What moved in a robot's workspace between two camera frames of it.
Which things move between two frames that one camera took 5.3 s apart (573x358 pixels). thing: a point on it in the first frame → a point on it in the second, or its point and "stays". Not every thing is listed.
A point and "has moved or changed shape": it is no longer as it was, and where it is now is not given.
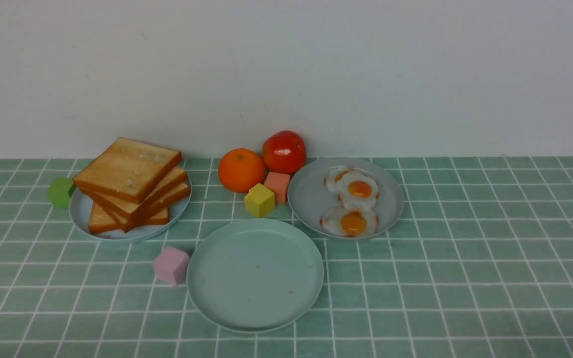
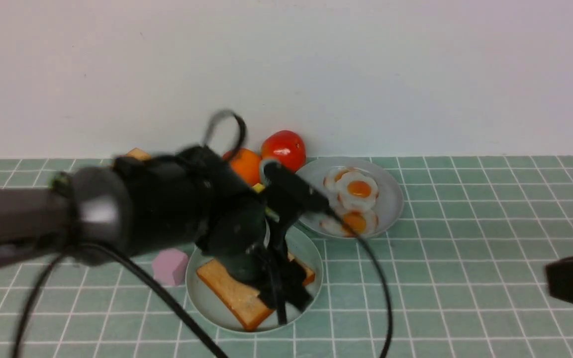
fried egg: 333,178 stays
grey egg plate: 308,198 stays
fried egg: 357,191 stays
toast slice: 128,169 has moved or changed shape
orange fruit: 240,169 stays
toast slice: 176,178 has moved or changed shape
